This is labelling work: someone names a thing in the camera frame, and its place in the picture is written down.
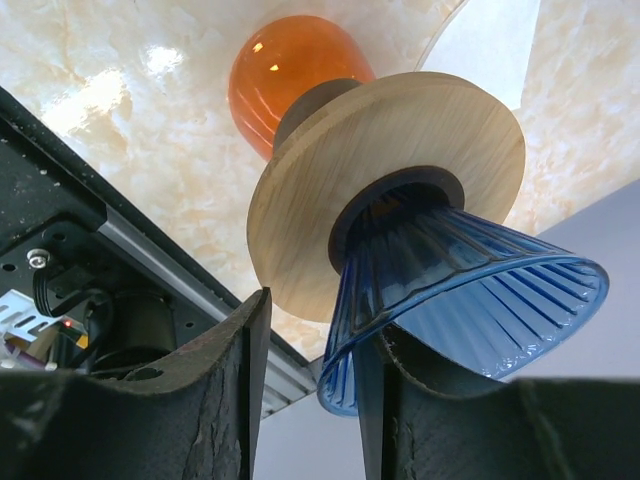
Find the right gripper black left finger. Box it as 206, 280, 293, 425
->
1, 289, 271, 479

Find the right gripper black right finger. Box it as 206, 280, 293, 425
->
353, 329, 639, 479

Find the orange glass dripper cone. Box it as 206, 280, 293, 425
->
228, 15, 375, 161

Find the white paper sheet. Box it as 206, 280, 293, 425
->
416, 0, 541, 111

